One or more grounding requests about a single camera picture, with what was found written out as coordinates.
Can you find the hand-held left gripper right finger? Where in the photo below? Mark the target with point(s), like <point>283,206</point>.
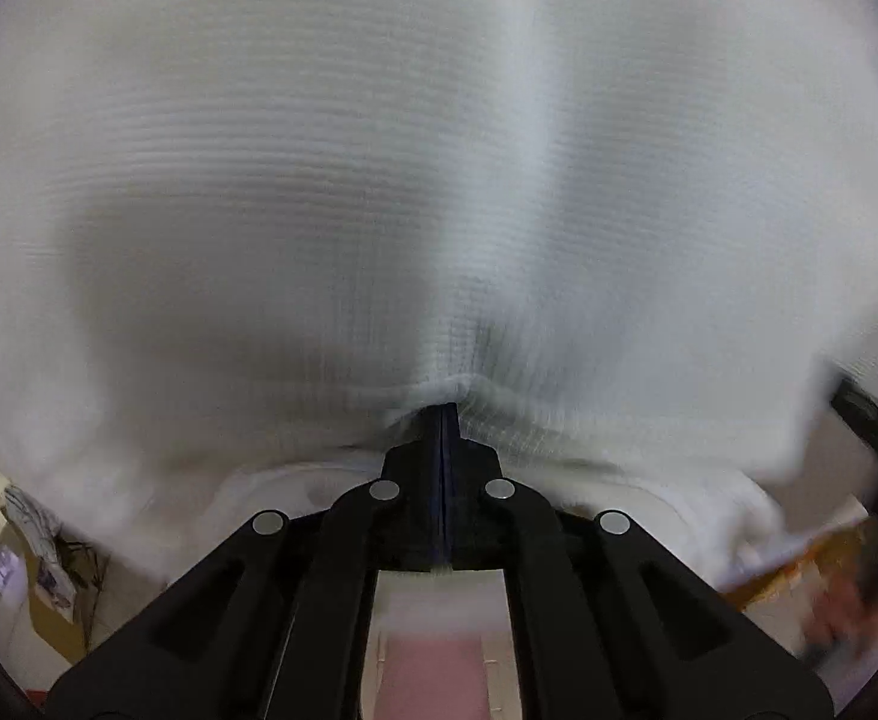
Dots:
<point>476,510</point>

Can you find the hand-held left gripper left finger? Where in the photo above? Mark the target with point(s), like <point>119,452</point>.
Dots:
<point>409,510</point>

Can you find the white snap-button jacket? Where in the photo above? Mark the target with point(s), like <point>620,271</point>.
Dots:
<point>334,202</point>

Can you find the grey patterned hanging cloth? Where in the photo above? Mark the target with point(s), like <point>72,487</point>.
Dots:
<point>33,521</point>

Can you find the yellow wooden cabinet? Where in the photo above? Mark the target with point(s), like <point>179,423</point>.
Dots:
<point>52,619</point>

